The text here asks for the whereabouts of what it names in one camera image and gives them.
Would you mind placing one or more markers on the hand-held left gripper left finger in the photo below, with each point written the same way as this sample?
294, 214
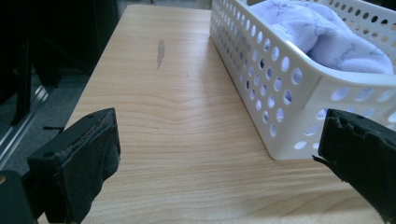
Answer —
77, 165

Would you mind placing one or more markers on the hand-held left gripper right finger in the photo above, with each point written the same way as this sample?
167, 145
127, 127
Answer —
361, 155

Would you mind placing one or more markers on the white perforated plastic basket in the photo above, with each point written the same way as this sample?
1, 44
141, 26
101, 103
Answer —
280, 93

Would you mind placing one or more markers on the light purple towel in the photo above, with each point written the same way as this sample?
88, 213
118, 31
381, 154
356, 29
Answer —
317, 34

